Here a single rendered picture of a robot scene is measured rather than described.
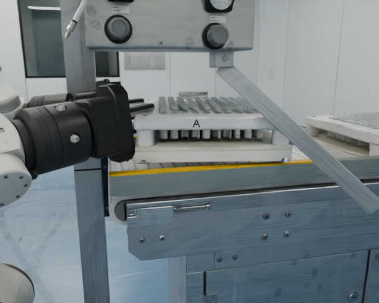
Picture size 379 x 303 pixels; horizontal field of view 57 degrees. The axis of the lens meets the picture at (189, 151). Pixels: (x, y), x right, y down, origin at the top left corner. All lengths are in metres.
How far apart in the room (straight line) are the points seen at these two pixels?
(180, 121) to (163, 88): 5.52
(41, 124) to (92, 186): 0.38
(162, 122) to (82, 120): 0.12
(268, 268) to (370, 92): 4.26
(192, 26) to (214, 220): 0.30
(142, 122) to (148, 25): 0.14
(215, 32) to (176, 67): 5.65
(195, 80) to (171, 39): 5.76
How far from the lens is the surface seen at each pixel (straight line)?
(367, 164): 0.67
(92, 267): 0.91
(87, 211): 0.85
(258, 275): 0.72
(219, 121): 0.53
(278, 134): 0.56
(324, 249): 0.75
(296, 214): 0.63
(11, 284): 0.78
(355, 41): 5.09
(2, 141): 0.45
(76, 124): 0.48
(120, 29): 0.44
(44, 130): 0.46
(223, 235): 0.59
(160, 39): 0.47
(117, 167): 0.69
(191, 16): 0.48
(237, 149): 0.55
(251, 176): 0.56
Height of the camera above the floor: 1.02
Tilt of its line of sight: 14 degrees down
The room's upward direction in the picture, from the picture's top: straight up
